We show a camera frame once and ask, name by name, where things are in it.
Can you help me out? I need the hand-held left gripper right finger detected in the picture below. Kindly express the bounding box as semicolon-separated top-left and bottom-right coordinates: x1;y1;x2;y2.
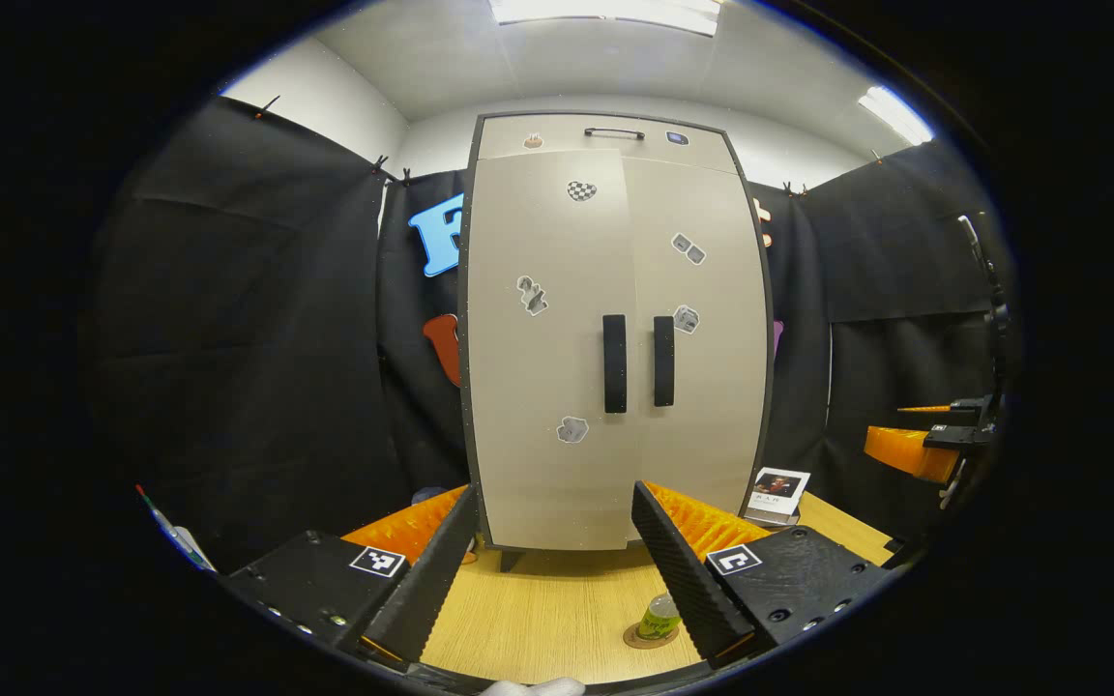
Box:
630;479;894;671

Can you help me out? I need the grey cabinet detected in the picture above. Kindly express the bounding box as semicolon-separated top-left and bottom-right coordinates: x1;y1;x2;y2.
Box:
457;111;776;573

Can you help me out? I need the grey cabinet drawer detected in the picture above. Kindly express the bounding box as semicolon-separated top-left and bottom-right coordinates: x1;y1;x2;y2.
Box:
478;114;740;175

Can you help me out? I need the large ceiling light panel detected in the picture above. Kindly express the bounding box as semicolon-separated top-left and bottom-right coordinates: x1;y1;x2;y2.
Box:
489;0;720;38

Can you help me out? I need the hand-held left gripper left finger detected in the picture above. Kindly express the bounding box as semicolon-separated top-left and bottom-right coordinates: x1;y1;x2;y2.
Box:
221;482;482;669

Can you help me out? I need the black stand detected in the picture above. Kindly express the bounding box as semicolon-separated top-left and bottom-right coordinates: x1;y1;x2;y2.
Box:
958;213;1014;397

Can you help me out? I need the black door handle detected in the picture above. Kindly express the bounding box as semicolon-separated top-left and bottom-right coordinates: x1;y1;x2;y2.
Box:
654;315;676;407
602;314;628;414

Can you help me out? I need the black backdrop cloth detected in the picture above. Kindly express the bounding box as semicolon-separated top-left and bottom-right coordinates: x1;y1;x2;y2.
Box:
83;95;1012;571

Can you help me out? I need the small ceiling light panel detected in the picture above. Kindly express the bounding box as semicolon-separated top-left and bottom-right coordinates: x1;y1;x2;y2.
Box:
857;85;935;146

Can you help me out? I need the round cork coaster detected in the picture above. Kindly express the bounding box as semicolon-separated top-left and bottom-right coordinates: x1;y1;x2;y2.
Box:
623;622;682;650

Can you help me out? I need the grey cabinet door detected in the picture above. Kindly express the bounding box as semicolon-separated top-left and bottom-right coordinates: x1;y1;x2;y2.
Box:
467;148;639;553
621;155;771;544

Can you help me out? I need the green label clear bottle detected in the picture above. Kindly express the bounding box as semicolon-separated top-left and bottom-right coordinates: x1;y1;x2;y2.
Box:
636;593;684;641

